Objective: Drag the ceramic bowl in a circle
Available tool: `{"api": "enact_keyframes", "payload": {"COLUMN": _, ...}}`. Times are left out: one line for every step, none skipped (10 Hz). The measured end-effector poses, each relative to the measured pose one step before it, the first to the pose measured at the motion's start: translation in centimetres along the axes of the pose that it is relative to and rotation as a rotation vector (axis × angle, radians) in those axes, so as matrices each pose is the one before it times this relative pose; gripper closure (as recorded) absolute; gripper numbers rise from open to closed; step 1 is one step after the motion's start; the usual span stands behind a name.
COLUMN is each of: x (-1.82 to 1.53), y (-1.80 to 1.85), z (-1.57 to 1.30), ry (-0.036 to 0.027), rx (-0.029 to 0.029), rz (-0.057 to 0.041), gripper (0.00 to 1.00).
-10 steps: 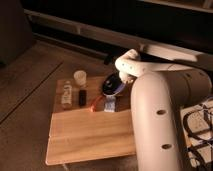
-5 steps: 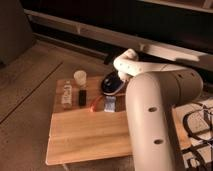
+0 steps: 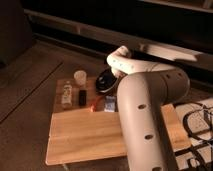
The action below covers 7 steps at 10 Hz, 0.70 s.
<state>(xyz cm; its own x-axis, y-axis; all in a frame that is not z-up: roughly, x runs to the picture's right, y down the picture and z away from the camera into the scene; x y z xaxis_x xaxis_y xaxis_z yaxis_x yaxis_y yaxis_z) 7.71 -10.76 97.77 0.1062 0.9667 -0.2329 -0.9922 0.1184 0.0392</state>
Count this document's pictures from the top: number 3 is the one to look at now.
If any red orange pepper toy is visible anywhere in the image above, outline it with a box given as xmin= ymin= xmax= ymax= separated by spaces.
xmin=90 ymin=95 xmax=104 ymax=112

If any black cable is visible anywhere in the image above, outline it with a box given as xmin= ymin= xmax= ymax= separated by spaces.
xmin=173 ymin=101 xmax=213 ymax=171

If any wooden board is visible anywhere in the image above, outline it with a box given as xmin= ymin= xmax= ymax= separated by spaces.
xmin=45 ymin=76 xmax=192 ymax=166

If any clear small bottle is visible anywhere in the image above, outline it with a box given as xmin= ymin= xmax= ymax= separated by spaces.
xmin=61 ymin=81 xmax=72 ymax=108

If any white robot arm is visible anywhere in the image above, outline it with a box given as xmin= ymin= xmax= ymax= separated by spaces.
xmin=107 ymin=46 xmax=190 ymax=171

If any dark ceramic bowl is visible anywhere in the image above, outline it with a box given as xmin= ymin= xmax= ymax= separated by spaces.
xmin=95 ymin=69 xmax=118 ymax=93

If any small white plastic cup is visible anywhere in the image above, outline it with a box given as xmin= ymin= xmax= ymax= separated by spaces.
xmin=74 ymin=70 xmax=87 ymax=86

